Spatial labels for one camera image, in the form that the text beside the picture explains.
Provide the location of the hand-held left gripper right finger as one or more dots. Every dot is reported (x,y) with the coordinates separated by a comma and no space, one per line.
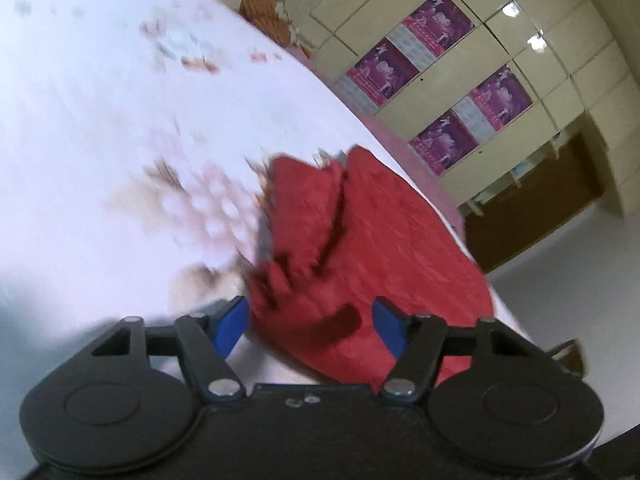
(391,327)

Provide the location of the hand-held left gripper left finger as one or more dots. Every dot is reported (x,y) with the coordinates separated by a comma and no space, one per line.
(231,325)

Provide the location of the red down jacket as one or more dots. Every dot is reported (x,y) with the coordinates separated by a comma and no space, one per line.
(390,240)

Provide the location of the wooden chair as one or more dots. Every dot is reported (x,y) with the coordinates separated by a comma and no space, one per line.
(565,352)

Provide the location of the brown wooden door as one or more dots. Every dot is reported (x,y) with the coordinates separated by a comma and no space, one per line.
(540,205)

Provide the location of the cream corner shelf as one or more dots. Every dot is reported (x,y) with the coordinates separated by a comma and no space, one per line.
(517,172)

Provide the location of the white floral bed sheet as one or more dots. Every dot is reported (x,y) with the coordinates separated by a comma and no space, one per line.
(100,110)

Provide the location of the orange patterned cloth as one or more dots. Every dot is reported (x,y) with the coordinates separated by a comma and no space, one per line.
(265,17)

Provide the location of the cream wardrobe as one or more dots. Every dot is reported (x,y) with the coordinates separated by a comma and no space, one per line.
(550,35)

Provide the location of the purple wall poster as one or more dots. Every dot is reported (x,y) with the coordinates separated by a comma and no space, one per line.
(440,25)
(500,97)
(447,142)
(382,72)

